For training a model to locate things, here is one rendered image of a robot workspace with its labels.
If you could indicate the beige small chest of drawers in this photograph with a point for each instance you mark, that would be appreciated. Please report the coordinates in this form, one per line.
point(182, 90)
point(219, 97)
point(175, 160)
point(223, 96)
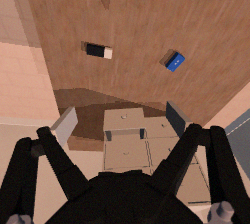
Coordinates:
point(194, 207)

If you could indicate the tan wooden drawer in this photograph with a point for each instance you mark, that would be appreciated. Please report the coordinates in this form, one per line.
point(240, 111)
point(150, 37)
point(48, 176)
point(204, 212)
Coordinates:
point(146, 171)
point(130, 154)
point(160, 149)
point(124, 124)
point(159, 128)
point(193, 188)

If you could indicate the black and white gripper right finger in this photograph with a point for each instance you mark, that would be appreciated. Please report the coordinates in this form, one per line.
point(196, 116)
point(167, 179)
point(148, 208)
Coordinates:
point(229, 199)

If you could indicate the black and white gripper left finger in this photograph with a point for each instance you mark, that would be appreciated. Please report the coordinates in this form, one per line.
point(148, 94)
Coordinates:
point(18, 189)

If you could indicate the blue rectangular block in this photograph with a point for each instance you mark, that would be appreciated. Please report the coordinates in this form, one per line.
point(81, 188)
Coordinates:
point(174, 62)

